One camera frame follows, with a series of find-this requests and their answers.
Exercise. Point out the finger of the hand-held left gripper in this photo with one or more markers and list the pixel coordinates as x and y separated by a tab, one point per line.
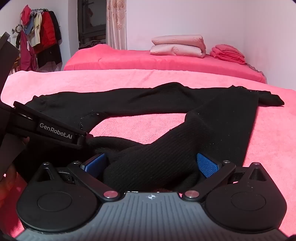
81	141

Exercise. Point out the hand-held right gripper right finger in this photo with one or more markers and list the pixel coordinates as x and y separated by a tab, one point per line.
207	165

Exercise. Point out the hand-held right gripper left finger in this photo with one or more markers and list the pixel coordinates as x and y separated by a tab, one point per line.
96	162

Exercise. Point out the black pants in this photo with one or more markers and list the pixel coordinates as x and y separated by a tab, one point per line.
173	150

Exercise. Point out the person's left hand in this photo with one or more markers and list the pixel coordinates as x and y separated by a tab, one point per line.
8	179

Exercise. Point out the wooden furniture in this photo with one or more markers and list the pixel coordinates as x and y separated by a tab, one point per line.
15	68

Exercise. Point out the magenta garment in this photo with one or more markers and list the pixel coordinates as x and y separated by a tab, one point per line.
27	55

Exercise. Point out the pink terry bed sheet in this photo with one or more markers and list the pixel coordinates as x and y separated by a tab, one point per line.
138	81

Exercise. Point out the cream shirt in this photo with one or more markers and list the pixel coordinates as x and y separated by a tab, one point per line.
35	32

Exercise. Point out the pink bed with smooth sheet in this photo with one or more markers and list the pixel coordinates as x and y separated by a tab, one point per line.
129	61

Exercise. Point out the red vest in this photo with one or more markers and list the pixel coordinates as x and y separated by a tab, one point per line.
47	30

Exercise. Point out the dark cloth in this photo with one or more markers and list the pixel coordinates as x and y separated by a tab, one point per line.
91	44

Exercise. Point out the red cloth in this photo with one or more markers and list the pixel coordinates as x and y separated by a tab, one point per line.
25	15

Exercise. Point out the folded pink blanket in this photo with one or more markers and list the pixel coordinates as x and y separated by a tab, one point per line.
227	54

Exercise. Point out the pink pillow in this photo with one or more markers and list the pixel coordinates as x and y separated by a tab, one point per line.
173	51

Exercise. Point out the pink floral curtain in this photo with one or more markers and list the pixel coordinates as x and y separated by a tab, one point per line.
116	25

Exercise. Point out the folded pink quilt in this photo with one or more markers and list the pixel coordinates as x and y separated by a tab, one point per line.
180	41

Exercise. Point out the dark window frame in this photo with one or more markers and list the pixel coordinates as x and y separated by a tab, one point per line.
91	20

